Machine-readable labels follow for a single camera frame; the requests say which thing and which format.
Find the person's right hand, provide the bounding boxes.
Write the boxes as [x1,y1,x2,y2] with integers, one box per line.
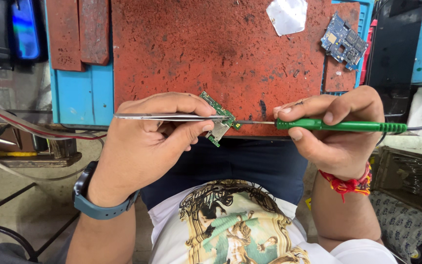
[273,85,385,181]

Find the person's left hand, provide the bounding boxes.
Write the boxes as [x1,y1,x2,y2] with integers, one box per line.
[87,92,217,208]

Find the green-handled soldering iron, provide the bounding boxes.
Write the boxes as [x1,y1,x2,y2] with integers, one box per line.
[236,118,409,134]

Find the silver metal tweezers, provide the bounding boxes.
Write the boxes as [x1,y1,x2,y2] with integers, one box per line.
[114,112,231,122]

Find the green phone circuit board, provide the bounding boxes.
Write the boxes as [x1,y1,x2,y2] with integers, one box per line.
[199,91,243,148]

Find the blue-grey wrist watch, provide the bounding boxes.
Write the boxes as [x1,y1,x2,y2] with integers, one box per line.
[72,160,140,221]

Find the blue silicone repair mat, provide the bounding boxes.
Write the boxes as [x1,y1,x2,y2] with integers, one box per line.
[45,0,375,127]

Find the tray of metal tools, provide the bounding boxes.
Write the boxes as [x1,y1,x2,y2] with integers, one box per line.
[373,146,422,212]

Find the grey patterned cloth bag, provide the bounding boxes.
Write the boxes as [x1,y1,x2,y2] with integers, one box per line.
[368,191,422,263]

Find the dark blue trousers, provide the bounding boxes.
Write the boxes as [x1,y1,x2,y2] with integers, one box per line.
[140,136,309,211]

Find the black flat phone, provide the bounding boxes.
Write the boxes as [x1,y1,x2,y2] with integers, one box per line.
[364,0,422,118]

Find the wooden tray with tools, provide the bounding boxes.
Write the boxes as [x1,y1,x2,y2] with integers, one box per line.
[0,123,83,169]

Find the blue phone circuit board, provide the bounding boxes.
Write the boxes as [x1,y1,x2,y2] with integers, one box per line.
[320,11,369,71]

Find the narrow red rubber strip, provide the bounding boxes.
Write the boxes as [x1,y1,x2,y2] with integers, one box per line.
[78,0,110,66]

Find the white printed t-shirt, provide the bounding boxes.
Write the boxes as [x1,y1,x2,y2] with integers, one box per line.
[148,179,399,264]

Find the worn red work mat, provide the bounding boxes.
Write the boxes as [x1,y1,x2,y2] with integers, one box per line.
[111,0,332,138]

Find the wide red rubber strip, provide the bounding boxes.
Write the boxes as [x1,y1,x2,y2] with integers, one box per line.
[46,0,86,72]

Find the red thread bracelet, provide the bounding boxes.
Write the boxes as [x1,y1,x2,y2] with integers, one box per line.
[318,161,373,203]

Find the red wire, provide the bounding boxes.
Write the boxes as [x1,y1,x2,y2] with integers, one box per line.
[0,104,107,141]

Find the red-handled tool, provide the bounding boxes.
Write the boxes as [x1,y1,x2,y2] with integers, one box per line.
[359,19,378,86]

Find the yellow-handled tool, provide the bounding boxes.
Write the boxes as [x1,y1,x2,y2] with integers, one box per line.
[0,151,38,158]

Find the grey cable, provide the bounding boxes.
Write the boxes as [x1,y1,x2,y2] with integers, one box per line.
[0,96,105,182]

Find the black metal stool frame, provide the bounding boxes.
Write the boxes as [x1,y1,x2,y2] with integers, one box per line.
[0,182,81,263]

